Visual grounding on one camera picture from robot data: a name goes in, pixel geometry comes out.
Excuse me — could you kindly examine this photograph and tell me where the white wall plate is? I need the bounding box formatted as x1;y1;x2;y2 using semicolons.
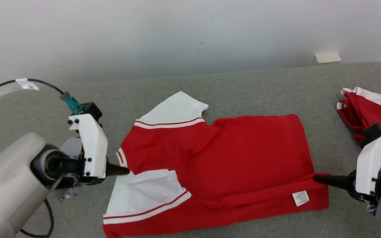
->
315;52;342;63

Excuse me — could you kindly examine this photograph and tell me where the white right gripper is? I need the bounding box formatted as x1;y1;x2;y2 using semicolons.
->
314;136;381;200

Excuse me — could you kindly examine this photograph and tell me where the white cable label tag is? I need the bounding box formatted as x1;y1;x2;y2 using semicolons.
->
15;78;40;91

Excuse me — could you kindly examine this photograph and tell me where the red white basketball jersey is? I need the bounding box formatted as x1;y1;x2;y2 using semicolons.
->
103;91;330;238

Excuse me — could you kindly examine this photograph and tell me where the red shorts white stripe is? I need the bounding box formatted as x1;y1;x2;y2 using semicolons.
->
337;87;381;157

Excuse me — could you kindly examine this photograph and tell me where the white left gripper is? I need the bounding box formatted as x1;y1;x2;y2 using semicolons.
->
67;113;131;185

